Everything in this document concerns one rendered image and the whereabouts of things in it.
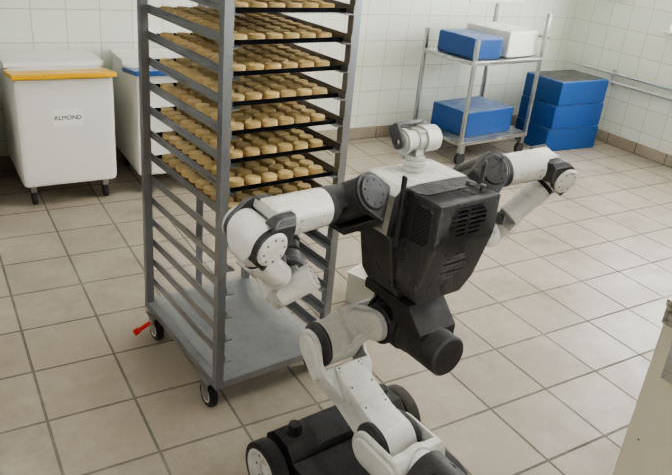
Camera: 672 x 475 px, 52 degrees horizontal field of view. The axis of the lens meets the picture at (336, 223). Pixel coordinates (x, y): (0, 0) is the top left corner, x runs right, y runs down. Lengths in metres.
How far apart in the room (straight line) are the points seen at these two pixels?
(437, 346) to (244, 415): 1.04
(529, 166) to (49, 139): 2.86
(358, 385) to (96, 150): 2.53
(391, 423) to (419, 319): 0.42
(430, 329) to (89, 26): 3.44
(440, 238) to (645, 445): 0.84
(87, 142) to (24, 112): 0.37
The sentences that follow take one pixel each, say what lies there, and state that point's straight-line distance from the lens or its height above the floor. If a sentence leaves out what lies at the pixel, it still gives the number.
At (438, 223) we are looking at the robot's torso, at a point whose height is 1.07.
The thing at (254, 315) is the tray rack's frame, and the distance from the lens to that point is 2.85.
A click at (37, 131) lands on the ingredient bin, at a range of 4.09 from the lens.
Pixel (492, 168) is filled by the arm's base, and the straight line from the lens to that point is 1.81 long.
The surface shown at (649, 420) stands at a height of 0.55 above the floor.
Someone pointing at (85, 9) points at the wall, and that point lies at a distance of 4.68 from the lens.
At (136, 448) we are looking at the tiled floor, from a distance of 2.49.
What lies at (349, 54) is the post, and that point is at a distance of 2.25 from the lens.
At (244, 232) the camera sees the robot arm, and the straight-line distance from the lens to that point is 1.39.
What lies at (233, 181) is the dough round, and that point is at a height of 0.88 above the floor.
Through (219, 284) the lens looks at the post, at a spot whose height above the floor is 0.55.
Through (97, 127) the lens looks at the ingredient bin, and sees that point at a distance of 4.15.
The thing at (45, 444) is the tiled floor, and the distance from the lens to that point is 2.56.
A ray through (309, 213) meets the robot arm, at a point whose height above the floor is 1.10.
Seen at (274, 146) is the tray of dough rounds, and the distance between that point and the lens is 2.25.
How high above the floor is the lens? 1.68
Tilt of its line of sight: 24 degrees down
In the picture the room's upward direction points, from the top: 6 degrees clockwise
